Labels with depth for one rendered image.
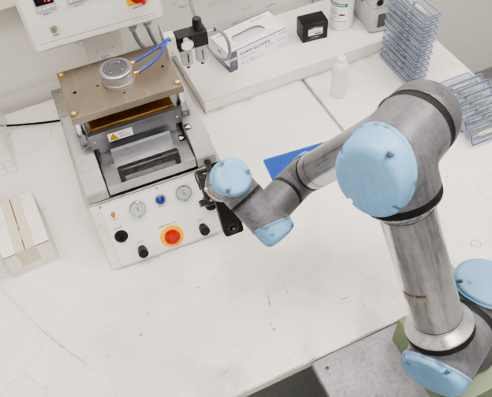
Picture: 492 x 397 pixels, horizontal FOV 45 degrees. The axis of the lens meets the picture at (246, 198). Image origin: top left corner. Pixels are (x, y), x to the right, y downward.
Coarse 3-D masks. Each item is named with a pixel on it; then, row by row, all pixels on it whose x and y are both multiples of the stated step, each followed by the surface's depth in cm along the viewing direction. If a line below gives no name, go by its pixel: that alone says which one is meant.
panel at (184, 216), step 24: (144, 192) 144; (168, 192) 146; (192, 192) 148; (120, 216) 144; (144, 216) 146; (168, 216) 148; (192, 216) 151; (216, 216) 153; (144, 240) 149; (192, 240) 154; (120, 264) 149
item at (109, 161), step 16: (128, 144) 142; (144, 144) 143; (160, 144) 145; (176, 144) 146; (112, 160) 144; (128, 160) 144; (192, 160) 143; (112, 176) 141; (128, 176) 140; (144, 176) 141; (160, 176) 143; (112, 192) 140
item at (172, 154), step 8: (168, 152) 139; (176, 152) 139; (144, 160) 138; (152, 160) 138; (160, 160) 139; (168, 160) 140; (176, 160) 141; (120, 168) 137; (128, 168) 137; (136, 168) 138; (144, 168) 139; (120, 176) 138
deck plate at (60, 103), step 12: (60, 96) 166; (60, 108) 163; (60, 120) 160; (72, 156) 151; (96, 156) 151; (216, 156) 148; (192, 168) 146; (204, 168) 147; (156, 180) 144; (168, 180) 145; (84, 192) 143; (108, 192) 143; (120, 192) 143; (132, 192) 143; (96, 204) 141
